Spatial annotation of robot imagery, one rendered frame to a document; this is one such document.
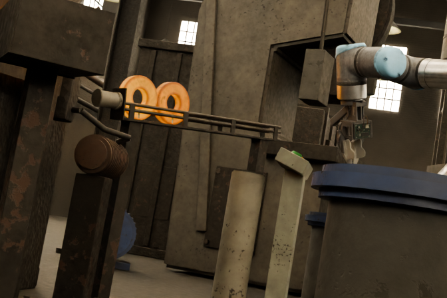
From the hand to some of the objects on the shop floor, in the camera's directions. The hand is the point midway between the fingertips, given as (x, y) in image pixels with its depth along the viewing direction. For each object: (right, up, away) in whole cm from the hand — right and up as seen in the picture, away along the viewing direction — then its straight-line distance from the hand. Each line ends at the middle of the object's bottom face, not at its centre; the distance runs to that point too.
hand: (350, 163), depth 249 cm
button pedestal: (-23, -58, +31) cm, 70 cm away
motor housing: (-87, -45, +8) cm, 98 cm away
